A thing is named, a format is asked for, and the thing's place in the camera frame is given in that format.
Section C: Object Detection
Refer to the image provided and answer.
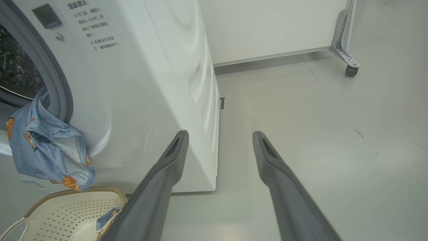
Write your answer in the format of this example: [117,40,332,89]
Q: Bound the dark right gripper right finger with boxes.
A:
[252,131,341,241]

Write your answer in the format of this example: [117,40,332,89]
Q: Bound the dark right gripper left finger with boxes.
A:
[100,130,190,241]

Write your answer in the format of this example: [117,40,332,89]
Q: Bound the blue bear-print garment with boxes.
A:
[6,88,97,192]
[96,208,122,240]

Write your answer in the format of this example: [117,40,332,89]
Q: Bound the white front-load washing machine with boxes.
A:
[0,0,221,195]

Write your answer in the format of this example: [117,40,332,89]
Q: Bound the cream perforated laundry basket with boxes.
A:
[0,187,127,241]

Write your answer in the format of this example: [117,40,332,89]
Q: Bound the grey metal caster leg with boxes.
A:
[329,0,361,77]

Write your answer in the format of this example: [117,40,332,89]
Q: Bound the white partition panel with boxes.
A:
[199,0,350,67]

